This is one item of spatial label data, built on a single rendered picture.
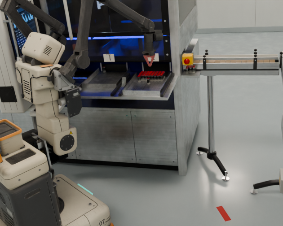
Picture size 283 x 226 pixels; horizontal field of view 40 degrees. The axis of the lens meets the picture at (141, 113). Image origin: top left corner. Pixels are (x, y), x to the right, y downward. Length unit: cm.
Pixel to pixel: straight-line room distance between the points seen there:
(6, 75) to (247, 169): 201
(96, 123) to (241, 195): 127
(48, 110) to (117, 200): 105
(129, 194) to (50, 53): 138
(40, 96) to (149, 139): 116
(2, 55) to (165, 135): 135
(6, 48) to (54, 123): 61
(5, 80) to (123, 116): 96
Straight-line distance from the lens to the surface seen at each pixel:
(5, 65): 267
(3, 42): 263
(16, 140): 225
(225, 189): 309
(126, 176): 330
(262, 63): 288
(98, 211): 255
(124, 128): 314
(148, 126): 307
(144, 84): 270
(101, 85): 274
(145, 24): 239
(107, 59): 294
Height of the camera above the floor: 186
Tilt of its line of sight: 25 degrees down
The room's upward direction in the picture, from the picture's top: 6 degrees counter-clockwise
